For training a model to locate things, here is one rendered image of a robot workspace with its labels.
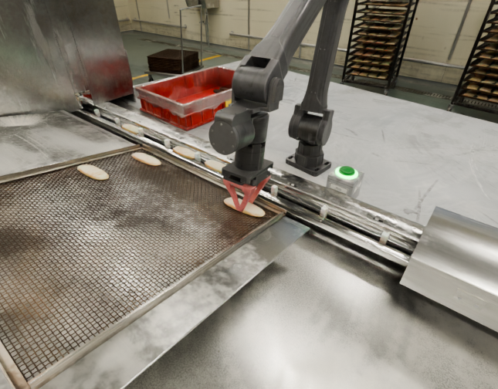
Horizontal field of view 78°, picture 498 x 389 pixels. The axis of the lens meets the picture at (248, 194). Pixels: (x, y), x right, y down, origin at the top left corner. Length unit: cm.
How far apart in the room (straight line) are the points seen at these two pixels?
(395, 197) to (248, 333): 55
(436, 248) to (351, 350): 23
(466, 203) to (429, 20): 422
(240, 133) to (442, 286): 42
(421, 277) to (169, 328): 43
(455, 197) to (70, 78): 134
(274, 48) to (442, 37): 453
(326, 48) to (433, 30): 424
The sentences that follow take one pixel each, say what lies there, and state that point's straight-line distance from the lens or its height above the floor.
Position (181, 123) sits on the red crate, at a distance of 122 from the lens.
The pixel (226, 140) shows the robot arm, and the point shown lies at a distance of 51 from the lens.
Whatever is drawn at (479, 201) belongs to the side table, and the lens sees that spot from 102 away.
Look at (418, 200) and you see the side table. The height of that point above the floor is 82.
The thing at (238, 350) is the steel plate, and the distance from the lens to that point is 56.
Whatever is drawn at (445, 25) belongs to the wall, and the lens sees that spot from 504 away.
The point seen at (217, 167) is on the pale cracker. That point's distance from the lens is 89.
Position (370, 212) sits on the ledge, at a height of 86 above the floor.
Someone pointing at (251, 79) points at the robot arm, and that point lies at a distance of 55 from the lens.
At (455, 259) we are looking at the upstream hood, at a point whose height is 92.
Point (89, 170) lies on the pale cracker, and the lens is 82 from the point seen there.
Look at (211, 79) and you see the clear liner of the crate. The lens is 163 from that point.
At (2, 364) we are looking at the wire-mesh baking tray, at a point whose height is 98.
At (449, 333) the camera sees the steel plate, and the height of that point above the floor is 82.
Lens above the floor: 132
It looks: 36 degrees down
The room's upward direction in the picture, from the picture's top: straight up
